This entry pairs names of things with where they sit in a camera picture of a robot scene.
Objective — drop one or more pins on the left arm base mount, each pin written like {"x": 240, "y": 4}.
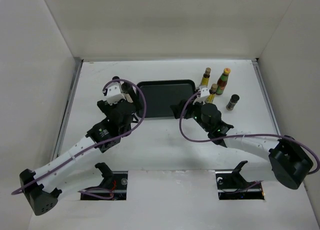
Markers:
{"x": 113, "y": 186}

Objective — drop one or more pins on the yellow label oil bottle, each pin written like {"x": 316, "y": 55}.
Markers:
{"x": 206, "y": 77}
{"x": 212, "y": 93}

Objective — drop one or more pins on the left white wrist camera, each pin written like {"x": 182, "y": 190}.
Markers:
{"x": 113, "y": 93}

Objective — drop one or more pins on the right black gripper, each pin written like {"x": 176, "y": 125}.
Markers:
{"x": 189, "y": 107}

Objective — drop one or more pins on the black plastic tray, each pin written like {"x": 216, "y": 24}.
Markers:
{"x": 161, "y": 94}

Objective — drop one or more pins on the white powder shaker bottle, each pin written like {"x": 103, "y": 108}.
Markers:
{"x": 128, "y": 91}

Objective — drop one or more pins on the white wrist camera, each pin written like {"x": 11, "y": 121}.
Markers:
{"x": 202, "y": 95}
{"x": 113, "y": 93}

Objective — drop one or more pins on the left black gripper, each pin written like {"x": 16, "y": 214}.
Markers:
{"x": 106, "y": 107}

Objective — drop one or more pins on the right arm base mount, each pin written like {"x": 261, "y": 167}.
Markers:
{"x": 232, "y": 186}

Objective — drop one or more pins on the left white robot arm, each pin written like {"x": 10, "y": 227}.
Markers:
{"x": 81, "y": 169}

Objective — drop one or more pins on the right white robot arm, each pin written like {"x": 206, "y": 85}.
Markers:
{"x": 284, "y": 159}

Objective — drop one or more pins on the small black cap spice jar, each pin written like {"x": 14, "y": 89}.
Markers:
{"x": 232, "y": 102}

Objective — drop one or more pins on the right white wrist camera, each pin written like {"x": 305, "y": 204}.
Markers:
{"x": 202, "y": 95}

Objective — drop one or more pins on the red sauce bottle green label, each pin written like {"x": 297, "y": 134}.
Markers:
{"x": 222, "y": 81}

